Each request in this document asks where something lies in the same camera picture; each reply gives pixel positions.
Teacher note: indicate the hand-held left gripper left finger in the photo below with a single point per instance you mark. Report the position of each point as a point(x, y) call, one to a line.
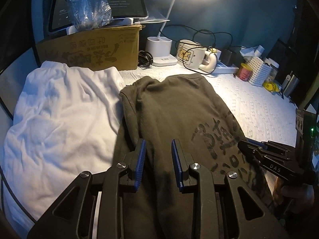
point(140, 164)

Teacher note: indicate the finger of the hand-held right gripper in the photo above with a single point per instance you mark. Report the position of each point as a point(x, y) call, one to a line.
point(271, 165)
point(276, 150)

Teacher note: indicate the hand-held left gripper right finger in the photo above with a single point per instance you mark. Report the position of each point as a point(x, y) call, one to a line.
point(176, 164)

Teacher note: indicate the black printed t-shirt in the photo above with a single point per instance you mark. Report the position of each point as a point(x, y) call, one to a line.
point(174, 109)

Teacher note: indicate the person's right hand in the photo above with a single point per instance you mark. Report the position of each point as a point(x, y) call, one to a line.
point(294, 194)

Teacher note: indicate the steel tumbler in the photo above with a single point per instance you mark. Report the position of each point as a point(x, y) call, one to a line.
point(291, 84)

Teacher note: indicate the yellow snack packet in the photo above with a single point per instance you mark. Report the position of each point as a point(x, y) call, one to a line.
point(271, 86)

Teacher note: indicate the clear snack jar white lid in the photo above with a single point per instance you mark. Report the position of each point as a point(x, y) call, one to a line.
point(273, 66)

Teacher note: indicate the white perforated basket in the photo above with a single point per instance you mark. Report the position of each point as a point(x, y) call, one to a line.
point(258, 71)

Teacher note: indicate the red can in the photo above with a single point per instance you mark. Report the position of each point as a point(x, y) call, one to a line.
point(243, 73)

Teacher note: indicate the white garment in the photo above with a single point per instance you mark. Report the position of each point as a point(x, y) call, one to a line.
point(62, 119)

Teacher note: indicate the white power strip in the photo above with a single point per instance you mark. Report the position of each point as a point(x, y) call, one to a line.
point(225, 69)

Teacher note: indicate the white crumpled wrapper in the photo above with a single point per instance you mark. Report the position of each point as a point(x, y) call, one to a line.
point(251, 51)

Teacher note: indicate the black charger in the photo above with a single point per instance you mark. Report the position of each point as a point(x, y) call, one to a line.
point(226, 57)

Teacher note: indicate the cream printed mug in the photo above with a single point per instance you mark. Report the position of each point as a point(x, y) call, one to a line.
point(189, 54)

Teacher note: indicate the white desk lamp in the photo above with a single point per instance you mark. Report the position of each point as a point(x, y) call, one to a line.
point(159, 52)

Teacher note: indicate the brown cardboard box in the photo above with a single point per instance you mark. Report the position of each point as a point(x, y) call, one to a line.
point(99, 47)

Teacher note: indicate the clear plastic bag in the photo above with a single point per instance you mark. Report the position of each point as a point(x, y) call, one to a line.
point(87, 7)

